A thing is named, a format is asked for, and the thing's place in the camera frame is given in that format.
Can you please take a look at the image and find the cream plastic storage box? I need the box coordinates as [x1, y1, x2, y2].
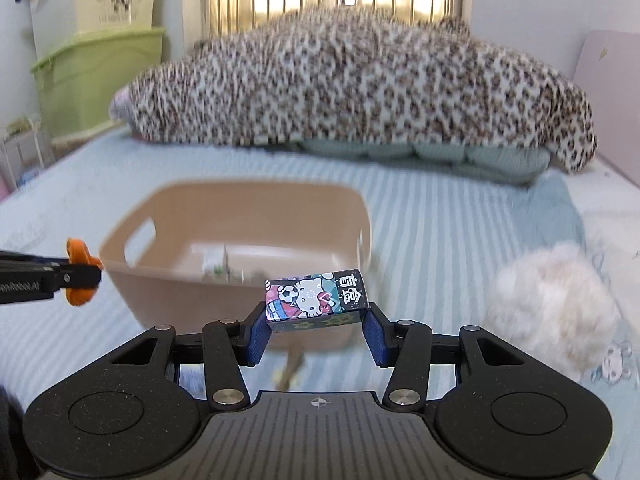
[24, 0, 164, 63]

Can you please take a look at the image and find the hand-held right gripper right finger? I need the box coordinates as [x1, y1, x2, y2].
[362, 305, 532, 411]

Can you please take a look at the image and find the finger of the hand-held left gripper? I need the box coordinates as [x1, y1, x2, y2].
[0, 249, 72, 266]
[0, 263, 103, 307]

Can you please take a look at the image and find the white cartoon printed cloth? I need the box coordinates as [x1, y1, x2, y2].
[564, 152, 640, 401]

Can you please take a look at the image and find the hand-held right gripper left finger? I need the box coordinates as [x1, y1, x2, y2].
[102, 302, 274, 411]

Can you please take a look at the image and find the pale green quilt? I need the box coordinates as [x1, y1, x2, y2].
[294, 136, 552, 187]

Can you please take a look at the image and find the striped blue bed sheet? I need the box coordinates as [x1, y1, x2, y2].
[0, 127, 640, 413]

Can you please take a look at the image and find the white wire rack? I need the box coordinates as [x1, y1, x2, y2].
[0, 114, 52, 192]

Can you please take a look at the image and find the cartoon cat printed box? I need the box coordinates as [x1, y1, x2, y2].
[263, 269, 371, 334]

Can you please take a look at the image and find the white fluffy plush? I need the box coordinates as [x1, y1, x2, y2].
[486, 241, 624, 382]

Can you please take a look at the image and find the beige plastic basket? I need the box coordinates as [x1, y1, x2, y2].
[98, 180, 373, 353]

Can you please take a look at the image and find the dark cloth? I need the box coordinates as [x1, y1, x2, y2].
[0, 384, 40, 480]

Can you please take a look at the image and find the leopard print blanket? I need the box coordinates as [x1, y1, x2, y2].
[109, 6, 599, 176]

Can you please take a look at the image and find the orange plastic piece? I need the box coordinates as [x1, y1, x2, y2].
[64, 238, 104, 307]

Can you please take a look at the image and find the green plastic storage box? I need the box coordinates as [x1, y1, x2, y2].
[28, 26, 167, 150]

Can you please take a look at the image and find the teal cloth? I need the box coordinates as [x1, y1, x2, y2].
[514, 174, 587, 261]

